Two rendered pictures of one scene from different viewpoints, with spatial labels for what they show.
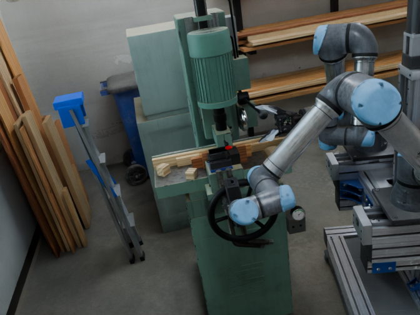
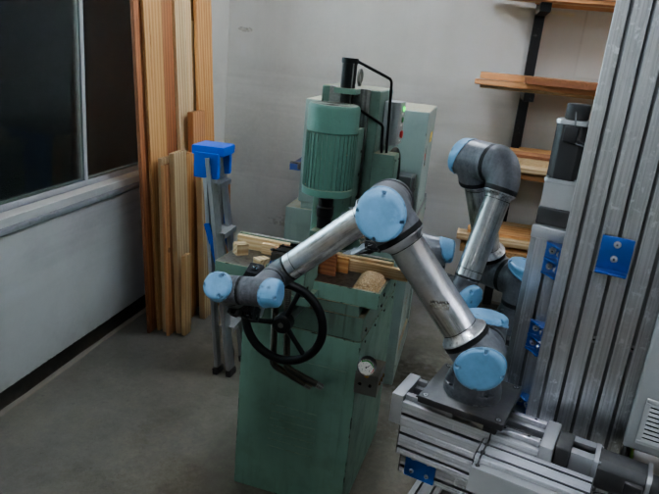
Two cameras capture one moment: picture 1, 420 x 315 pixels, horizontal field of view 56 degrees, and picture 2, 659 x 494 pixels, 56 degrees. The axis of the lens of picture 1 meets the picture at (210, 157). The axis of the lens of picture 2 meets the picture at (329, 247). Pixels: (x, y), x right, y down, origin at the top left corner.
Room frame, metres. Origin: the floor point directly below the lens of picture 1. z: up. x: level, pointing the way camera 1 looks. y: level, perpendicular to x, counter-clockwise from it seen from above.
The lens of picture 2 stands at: (-0.31, -0.83, 1.65)
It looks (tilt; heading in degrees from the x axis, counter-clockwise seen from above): 18 degrees down; 20
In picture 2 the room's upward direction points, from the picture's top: 6 degrees clockwise
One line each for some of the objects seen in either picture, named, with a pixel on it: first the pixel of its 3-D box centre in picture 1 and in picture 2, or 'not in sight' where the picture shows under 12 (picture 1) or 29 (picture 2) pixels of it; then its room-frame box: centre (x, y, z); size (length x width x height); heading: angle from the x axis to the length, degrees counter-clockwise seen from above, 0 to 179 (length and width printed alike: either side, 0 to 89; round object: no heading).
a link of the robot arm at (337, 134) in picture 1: (331, 135); not in sight; (1.49, -0.52, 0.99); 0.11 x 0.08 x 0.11; 59
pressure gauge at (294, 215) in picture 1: (297, 214); (367, 368); (1.46, -0.35, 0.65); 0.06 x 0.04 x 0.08; 94
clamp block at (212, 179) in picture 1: (224, 174); (291, 274); (1.46, -0.05, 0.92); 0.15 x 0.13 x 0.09; 94
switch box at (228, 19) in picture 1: (229, 33); (393, 123); (1.98, -0.19, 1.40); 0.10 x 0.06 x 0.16; 4
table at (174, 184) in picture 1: (222, 174); (299, 279); (1.54, -0.04, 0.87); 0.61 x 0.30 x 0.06; 94
